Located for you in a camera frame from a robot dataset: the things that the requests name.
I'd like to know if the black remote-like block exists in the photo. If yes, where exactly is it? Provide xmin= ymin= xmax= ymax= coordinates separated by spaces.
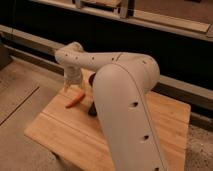
xmin=88 ymin=104 xmax=97 ymax=117

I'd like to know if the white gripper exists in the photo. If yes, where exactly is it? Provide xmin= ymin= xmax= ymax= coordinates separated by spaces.
xmin=64 ymin=67 xmax=85 ymax=92

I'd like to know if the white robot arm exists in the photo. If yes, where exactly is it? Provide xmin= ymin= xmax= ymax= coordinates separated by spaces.
xmin=55 ymin=42 xmax=170 ymax=171

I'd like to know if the purple bowl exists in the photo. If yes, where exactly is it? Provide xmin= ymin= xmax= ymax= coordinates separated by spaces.
xmin=89 ymin=73 xmax=96 ymax=86

